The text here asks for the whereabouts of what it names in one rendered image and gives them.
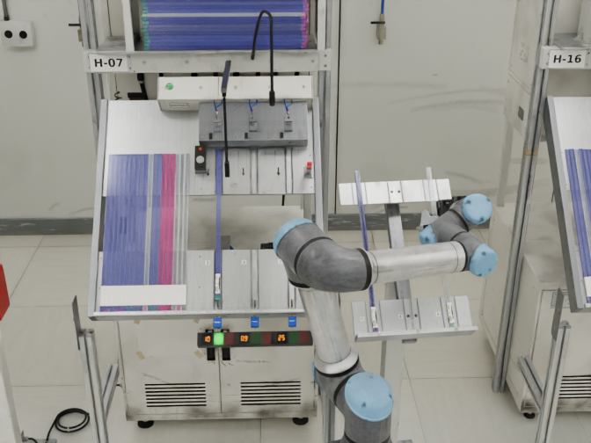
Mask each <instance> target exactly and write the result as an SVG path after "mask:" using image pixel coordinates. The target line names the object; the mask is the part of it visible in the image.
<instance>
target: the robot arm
mask: <svg viewBox="0 0 591 443"><path fill-rule="evenodd" d="M438 202H440V206H439V205H438ZM436 210H437V215H439V216H440V217H439V218H438V219H437V217H436V216H430V214H429V212H428V211H427V210H424V211H423V212H422V215H421V222H420V225H419V226H418V227H416V229H417V230H418V231H420V234H419V240H420V242H421V244H422V245H415V246H408V247H400V248H393V249H386V250H378V251H365V250H364V249H363V248H355V249H349V248H346V247H343V246H341V245H338V244H337V243H335V242H334V241H333V240H332V239H331V238H330V237H329V236H328V235H327V234H326V233H325V232H324V231H323V230H322V229H320V228H319V226H318V225H317V224H316V223H315V222H312V221H310V220H308V219H305V218H296V219H293V220H291V221H288V222H286V223H285V224H283V225H282V226H281V227H280V228H279V230H278V232H277V234H276V235H275V237H274V243H273V246H274V252H275V254H276V256H277V257H278V258H279V259H281V261H282V262H283V264H284V267H285V270H286V273H287V276H288V281H289V283H290V284H291V285H292V286H293V287H296V288H298V292H299V295H300V297H301V301H302V304H303V308H304V312H305V315H306V317H307V321H308V324H309V326H310V332H311V335H312V338H313V341H314V344H315V347H316V350H317V352H316V354H315V357H314V362H313V363H312V374H313V377H314V379H315V381H316V383H317V385H318V386H319V387H320V388H321V389H322V390H323V391H324V392H325V393H326V394H327V395H328V397H329V398H330V399H331V400H332V402H333V403H334V404H335V406H336V407H337V408H338V409H339V411H340V412H341V413H342V415H343V416H344V419H345V424H344V434H343V436H342V439H341V441H340V443H392V441H391V438H390V427H391V413H392V408H393V397H392V390H391V387H390V384H389V383H388V382H387V381H386V380H385V379H384V378H383V377H381V376H380V375H378V374H377V375H374V374H373V373H368V372H366V371H365V370H364V369H363V367H362V365H361V362H360V358H359V354H358V351H357V349H356V347H355V346H354V345H352V344H350V343H349V341H348V337H347V332H346V328H345V325H344V322H343V318H342V315H341V312H340V308H339V303H338V299H337V295H336V293H347V292H357V291H363V290H367V289H369V287H370V286H371V285H374V284H380V283H386V282H392V281H399V280H410V279H417V278H423V277H429V276H435V275H442V274H448V273H454V272H465V271H470V272H471V273H472V274H475V275H476V276H478V277H485V276H487V275H488V274H490V273H491V272H492V271H493V270H494V268H495V267H496V265H497V262H498V256H497V253H496V252H495V250H493V249H492V248H491V247H489V245H488V244H487V243H483V242H482V241H480V240H479V239H477V238H476V237H475V236H473V235H472V234H470V233H469V231H471V230H472V229H474V228H475V227H476V226H477V225H479V224H480V223H483V222H485V221H486V220H488V219H489V217H490V216H491V214H492V212H493V205H492V202H491V201H490V200H489V199H488V198H487V197H486V196H485V195H484V194H480V193H475V194H470V195H468V196H453V197H452V199H447V200H438V201H436ZM430 223H431V224H430Z"/></svg>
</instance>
